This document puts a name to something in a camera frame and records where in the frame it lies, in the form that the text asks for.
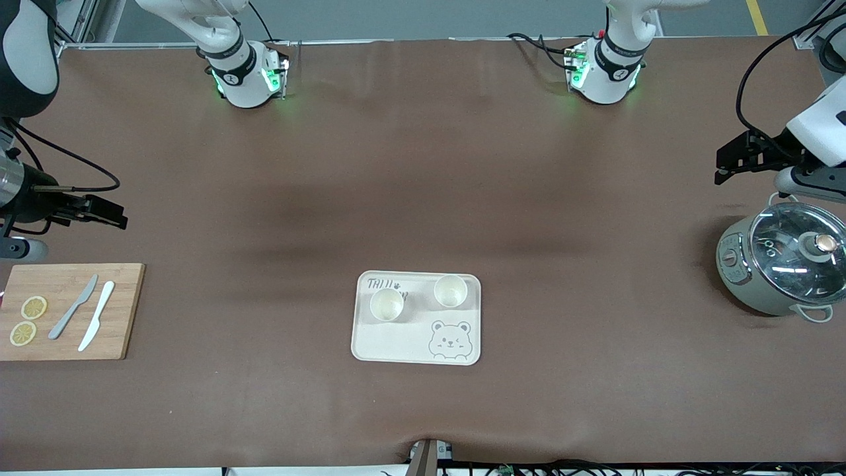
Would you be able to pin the brown table cover sheet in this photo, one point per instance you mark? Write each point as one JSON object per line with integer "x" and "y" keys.
{"x": 423, "y": 165}

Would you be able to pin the white IKEA cup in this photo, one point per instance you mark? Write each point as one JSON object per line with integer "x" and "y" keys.
{"x": 386, "y": 305}
{"x": 451, "y": 291}

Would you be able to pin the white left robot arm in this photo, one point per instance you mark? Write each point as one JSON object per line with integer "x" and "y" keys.
{"x": 611, "y": 73}

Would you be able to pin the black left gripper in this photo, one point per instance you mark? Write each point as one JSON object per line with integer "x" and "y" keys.
{"x": 772, "y": 155}

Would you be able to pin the grey-green electric pot body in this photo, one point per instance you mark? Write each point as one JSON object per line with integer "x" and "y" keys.
{"x": 737, "y": 271}

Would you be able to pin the metal table clamp bracket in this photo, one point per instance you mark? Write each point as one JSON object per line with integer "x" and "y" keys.
{"x": 424, "y": 459}

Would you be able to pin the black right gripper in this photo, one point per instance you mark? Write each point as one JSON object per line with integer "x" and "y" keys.
{"x": 36, "y": 201}

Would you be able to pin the grey plastic knife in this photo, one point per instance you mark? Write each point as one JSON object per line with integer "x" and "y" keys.
{"x": 69, "y": 314}

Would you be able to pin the lemon slice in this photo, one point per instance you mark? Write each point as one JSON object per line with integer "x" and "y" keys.
{"x": 23, "y": 334}
{"x": 34, "y": 307}

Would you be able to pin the white plastic knife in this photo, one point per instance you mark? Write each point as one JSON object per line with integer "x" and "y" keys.
{"x": 96, "y": 317}

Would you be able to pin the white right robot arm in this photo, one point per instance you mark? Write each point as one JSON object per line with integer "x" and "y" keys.
{"x": 241, "y": 73}

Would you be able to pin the bamboo cutting board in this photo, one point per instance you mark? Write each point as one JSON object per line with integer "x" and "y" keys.
{"x": 125, "y": 311}

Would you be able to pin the aluminium frame profile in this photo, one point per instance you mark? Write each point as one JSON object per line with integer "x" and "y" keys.
{"x": 807, "y": 36}
{"x": 132, "y": 45}

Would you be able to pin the cream bear print tray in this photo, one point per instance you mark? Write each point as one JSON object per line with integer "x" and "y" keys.
{"x": 410, "y": 344}

